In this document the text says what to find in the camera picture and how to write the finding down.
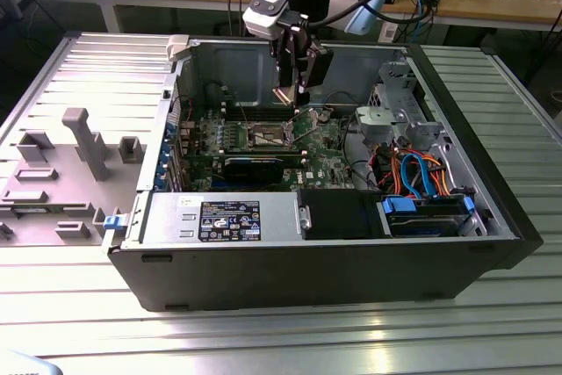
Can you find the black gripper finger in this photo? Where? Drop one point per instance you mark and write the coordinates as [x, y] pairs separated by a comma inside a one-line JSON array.
[[318, 67], [278, 67]]

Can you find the silver CPU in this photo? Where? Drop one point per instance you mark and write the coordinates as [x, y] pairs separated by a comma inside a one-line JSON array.
[[284, 96]]

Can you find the CPU socket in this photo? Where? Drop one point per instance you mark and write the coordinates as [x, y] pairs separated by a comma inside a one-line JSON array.
[[263, 142]]

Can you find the black drive bay cover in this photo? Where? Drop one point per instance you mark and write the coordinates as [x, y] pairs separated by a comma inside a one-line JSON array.
[[338, 214]]

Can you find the white label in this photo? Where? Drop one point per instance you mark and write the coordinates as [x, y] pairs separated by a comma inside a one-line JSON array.
[[388, 33]]

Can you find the silver metal drive cage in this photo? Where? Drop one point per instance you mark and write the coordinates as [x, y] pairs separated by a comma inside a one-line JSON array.
[[386, 118]]

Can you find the green motherboard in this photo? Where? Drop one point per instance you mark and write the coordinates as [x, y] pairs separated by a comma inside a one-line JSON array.
[[325, 160]]

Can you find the beige plastic case latch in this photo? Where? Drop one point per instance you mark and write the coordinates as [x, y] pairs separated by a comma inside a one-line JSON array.
[[177, 48]]

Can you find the black graphics card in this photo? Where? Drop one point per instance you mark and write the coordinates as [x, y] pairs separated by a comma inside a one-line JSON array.
[[252, 170]]

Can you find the hard disk in blue carrier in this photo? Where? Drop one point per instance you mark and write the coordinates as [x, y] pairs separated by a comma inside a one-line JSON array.
[[397, 208]]

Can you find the silver power supply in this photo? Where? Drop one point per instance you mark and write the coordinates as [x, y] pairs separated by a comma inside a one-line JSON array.
[[167, 217]]

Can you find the black PC case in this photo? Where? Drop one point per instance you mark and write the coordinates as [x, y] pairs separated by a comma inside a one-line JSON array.
[[285, 278]]

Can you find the blue plastic case latch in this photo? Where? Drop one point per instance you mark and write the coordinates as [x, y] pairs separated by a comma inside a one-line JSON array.
[[113, 222]]

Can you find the grey parts rack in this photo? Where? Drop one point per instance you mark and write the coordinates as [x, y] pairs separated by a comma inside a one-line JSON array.
[[52, 225]]

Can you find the white rounded device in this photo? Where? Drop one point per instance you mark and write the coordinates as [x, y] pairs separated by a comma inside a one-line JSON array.
[[26, 364]]

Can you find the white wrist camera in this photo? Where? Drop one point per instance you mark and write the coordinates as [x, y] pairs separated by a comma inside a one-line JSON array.
[[263, 23]]

